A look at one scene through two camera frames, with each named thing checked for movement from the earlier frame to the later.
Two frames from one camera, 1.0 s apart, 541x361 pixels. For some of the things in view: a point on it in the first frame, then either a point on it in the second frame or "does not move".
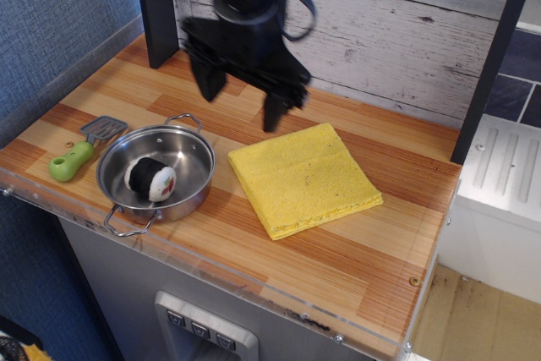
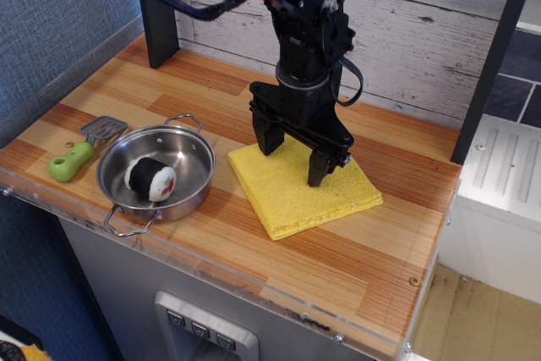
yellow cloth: (303, 178) does not move
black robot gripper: (248, 44) to (307, 114)
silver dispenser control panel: (190, 333) does not move
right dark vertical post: (494, 58) does not move
